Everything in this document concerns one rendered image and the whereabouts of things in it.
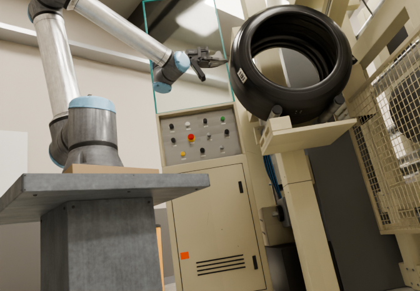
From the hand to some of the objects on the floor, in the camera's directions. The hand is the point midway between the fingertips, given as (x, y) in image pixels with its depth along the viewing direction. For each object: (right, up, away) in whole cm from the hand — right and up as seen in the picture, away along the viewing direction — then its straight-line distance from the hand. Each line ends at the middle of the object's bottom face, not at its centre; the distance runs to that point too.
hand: (225, 62), depth 165 cm
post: (+48, -121, -6) cm, 130 cm away
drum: (-72, -199, +171) cm, 272 cm away
